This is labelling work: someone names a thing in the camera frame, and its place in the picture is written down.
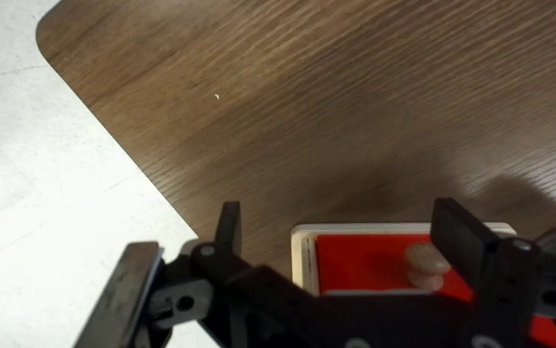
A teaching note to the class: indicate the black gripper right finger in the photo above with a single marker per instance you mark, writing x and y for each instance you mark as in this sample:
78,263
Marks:
513,278

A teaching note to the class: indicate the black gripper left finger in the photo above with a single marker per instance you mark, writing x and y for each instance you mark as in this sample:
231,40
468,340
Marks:
236,303

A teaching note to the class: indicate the red drawer with wooden knob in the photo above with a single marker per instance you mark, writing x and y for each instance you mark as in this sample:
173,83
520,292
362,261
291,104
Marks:
375,261

